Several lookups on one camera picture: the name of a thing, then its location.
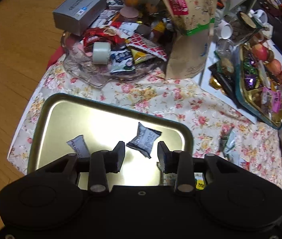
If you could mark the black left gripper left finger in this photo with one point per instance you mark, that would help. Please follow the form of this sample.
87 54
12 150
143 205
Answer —
103 162

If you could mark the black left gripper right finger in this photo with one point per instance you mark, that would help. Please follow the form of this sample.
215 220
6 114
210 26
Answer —
179 163

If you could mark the gold patterned candy wrapper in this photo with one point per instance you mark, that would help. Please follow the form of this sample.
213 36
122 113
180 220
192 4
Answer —
168 179

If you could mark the corn strip snack packet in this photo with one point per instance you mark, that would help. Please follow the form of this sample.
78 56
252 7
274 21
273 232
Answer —
79 146

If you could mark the dark blue white snack packet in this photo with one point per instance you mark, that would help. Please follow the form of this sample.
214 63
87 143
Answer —
144 140

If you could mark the green white snack packet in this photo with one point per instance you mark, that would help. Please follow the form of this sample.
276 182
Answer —
227 144

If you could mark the red white hawthorn snack packet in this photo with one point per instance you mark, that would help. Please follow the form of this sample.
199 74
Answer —
236 159

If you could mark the glass plate with snacks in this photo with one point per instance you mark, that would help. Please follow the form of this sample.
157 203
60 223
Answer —
137 45

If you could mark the floral tablecloth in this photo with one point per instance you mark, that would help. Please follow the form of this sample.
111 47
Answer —
179 100

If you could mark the empty gold tin tray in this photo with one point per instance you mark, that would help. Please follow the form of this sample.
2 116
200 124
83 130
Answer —
64 117

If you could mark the gold tin tray with sweets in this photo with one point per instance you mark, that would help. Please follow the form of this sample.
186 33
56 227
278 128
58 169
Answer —
251 76

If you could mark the pink snack packet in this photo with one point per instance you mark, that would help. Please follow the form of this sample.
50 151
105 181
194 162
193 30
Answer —
270 101

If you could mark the white tape roll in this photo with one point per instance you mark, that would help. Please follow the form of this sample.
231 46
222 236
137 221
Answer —
101 52

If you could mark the white board under tray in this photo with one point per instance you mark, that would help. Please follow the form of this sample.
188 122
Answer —
219 77

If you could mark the red apple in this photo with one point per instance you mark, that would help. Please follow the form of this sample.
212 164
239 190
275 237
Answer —
260 52
275 67

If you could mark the white jar lid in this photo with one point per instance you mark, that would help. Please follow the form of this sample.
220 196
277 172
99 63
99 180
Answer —
224 30

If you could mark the grey cardboard box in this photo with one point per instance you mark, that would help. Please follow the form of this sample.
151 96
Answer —
75 16

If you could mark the brown paper snack bag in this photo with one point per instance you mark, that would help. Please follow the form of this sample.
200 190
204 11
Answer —
194 22

